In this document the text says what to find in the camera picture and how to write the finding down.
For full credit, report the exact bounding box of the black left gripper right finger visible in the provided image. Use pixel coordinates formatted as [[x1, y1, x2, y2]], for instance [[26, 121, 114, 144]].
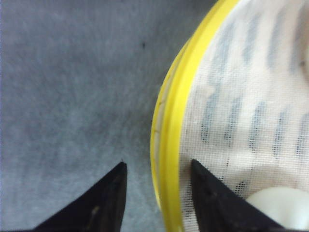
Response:
[[191, 159, 284, 231]]

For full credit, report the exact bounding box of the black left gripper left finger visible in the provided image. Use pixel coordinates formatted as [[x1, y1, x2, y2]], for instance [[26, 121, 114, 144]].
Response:
[[33, 162, 127, 231]]

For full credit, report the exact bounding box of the bamboo steamer basket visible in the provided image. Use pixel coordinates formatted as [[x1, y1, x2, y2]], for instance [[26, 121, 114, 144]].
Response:
[[150, 0, 309, 232]]

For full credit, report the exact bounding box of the white steamed bun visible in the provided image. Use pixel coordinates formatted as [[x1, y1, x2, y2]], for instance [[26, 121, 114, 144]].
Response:
[[246, 187, 309, 230]]

